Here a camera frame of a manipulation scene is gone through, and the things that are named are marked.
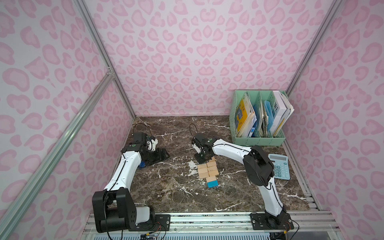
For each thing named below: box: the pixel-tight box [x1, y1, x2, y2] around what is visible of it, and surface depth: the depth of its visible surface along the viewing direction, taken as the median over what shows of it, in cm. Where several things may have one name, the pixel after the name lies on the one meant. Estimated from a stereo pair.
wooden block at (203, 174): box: [199, 172, 209, 179], surface depth 90 cm
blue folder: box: [264, 100, 274, 132], surface depth 92 cm
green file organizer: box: [229, 90, 286, 146], surface depth 99 cm
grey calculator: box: [268, 153, 291, 180], surface depth 92 cm
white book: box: [270, 90, 295, 137], surface depth 94 cm
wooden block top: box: [197, 163, 208, 170], surface depth 92 cm
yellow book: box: [234, 92, 256, 137], surface depth 97 cm
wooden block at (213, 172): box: [208, 169, 219, 176], surface depth 90 cm
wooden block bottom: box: [206, 175, 217, 183], surface depth 89 cm
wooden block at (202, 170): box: [198, 167, 209, 174], surface depth 92 cm
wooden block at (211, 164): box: [206, 161, 217, 168], surface depth 94 cm
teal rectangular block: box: [207, 180, 219, 189], surface depth 87 cm
